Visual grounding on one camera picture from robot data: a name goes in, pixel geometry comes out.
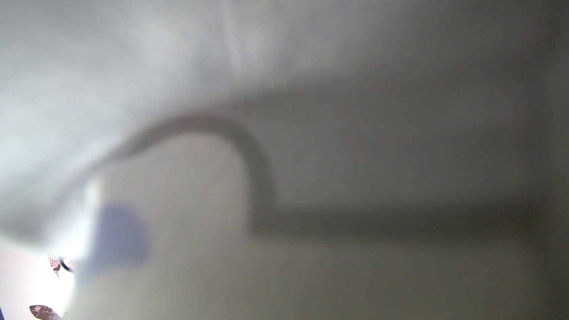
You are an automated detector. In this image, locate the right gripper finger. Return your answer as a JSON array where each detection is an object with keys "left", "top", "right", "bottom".
[{"left": 67, "top": 135, "right": 249, "bottom": 319}]

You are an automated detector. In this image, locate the grey polar bear pillow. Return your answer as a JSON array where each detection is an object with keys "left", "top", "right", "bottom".
[{"left": 1, "top": 0, "right": 568, "bottom": 319}]

